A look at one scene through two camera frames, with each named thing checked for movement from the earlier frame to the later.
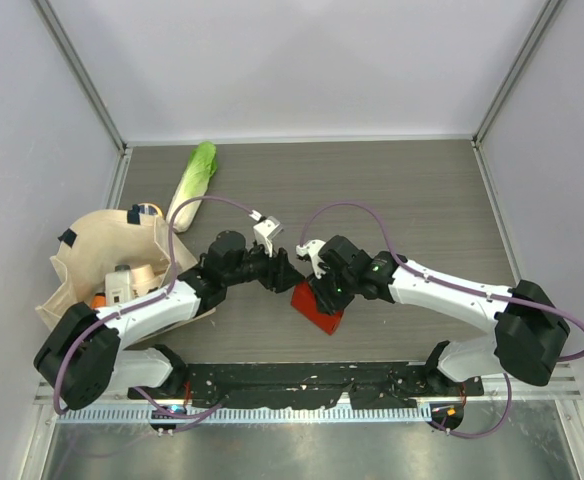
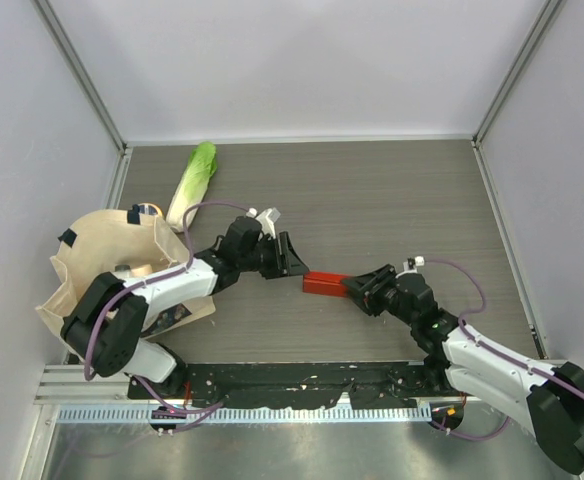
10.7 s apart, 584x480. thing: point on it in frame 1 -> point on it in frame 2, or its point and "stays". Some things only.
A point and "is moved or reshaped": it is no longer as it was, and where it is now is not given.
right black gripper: (326, 301) -> (362, 287)
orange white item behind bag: (150, 208) stays
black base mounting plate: (364, 385) stays
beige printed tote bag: (91, 245) stays
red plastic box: (305, 303) is moved or reshaped
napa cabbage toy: (200, 167) stays
